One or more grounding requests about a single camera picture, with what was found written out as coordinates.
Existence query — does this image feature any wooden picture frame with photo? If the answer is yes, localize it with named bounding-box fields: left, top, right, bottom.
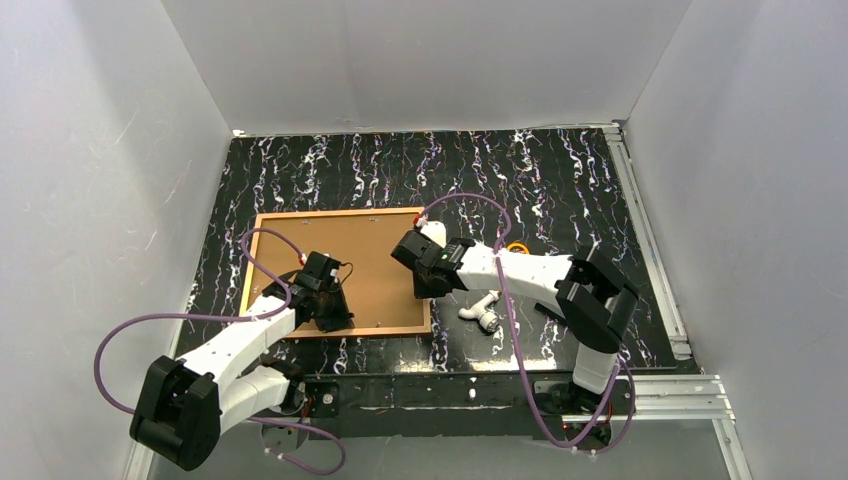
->
left=255, top=207, right=432, bottom=340

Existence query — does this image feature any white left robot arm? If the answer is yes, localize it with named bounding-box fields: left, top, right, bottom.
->
left=129, top=252, right=353, bottom=471

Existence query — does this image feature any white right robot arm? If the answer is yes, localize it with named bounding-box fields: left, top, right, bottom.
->
left=391, top=228, right=640, bottom=411

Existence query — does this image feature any white plastic spray nozzle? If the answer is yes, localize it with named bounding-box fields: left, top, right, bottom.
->
left=458, top=290, right=501, bottom=334

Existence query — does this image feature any yellow tape measure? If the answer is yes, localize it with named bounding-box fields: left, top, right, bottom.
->
left=507, top=242, right=529, bottom=254

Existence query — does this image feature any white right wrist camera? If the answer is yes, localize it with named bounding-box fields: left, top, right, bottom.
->
left=415, top=218, right=447, bottom=247

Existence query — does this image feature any aluminium rail base frame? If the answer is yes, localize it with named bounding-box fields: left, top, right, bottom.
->
left=260, top=372, right=751, bottom=479

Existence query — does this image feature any aluminium side rail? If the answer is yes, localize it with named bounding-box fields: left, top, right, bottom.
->
left=602, top=123, right=693, bottom=360

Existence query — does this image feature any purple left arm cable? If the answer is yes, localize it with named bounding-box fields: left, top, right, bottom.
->
left=93, top=228, right=348, bottom=476

